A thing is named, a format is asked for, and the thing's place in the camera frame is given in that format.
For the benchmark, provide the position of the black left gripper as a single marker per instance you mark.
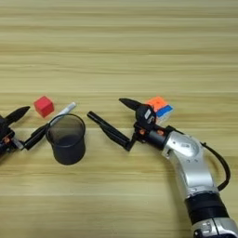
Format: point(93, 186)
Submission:
point(5, 136)

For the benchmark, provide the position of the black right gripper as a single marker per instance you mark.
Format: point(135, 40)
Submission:
point(153, 134)

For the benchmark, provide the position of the red cube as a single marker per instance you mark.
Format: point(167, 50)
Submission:
point(44, 106)

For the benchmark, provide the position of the black marker pen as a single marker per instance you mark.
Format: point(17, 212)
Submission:
point(92, 115)

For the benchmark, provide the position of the multicoloured puzzle cube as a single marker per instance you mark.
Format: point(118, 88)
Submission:
point(158, 103)

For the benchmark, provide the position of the white marker with black cap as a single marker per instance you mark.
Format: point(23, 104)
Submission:
point(66, 109)

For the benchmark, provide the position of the black mesh cup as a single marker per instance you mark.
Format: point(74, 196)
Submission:
point(66, 145)

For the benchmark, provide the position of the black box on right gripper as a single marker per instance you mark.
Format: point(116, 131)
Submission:
point(145, 116)

